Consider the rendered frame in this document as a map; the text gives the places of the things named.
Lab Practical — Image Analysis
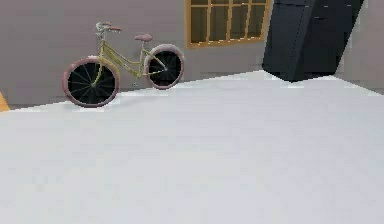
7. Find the orange framed window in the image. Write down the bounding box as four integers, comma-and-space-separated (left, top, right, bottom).
184, 0, 274, 50

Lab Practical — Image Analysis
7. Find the orange wooden object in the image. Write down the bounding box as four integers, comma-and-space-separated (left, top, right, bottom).
0, 91, 11, 113

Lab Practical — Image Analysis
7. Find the yellow bicycle with pink tyres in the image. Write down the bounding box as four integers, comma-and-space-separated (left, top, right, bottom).
61, 21, 186, 109

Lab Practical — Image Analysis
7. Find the black cupboard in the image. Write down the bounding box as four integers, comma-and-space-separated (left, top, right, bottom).
261, 0, 366, 83

